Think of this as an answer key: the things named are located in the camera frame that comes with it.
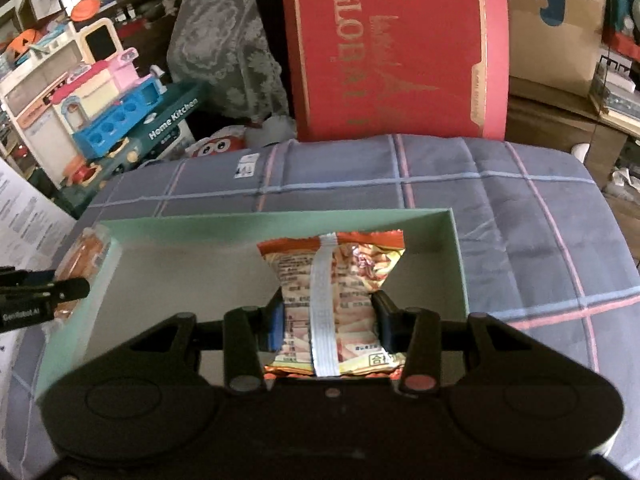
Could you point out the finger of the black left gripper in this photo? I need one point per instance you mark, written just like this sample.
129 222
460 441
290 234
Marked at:
29 298

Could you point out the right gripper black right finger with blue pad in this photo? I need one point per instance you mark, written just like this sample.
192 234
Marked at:
416 333

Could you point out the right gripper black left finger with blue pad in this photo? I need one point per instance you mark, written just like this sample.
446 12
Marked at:
248 332

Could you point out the orange clear snack bar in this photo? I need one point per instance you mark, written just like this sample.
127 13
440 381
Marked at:
85 257

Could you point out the orange striped chips packet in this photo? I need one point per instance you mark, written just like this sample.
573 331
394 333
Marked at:
327 281

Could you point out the green cardboard tray box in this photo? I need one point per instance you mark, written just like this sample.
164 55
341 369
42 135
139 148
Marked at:
155 268

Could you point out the white printed instruction sheet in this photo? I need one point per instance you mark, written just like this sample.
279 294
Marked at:
32 228

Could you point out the toy kitchen playset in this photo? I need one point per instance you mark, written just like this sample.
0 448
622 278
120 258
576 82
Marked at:
76 109

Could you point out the red Global gift box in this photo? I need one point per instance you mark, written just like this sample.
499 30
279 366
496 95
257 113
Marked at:
366 67

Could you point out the grey lace cloth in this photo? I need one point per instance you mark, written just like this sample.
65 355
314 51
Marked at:
223 45

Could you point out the brown cardboard box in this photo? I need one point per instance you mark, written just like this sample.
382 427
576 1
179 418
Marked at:
556 42

